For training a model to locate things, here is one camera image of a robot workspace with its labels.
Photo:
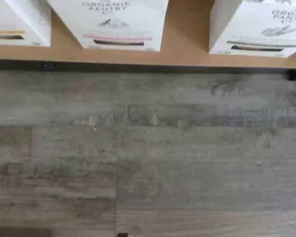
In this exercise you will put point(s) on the light wooden shelf board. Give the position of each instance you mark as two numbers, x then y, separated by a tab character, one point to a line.
185	29

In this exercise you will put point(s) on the white box green strip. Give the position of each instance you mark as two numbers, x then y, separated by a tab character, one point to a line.
256	24

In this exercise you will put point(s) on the white box pink strip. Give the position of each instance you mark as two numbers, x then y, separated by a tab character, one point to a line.
118	22

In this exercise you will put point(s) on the white box yellow strip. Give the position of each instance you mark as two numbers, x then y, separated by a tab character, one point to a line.
19	19

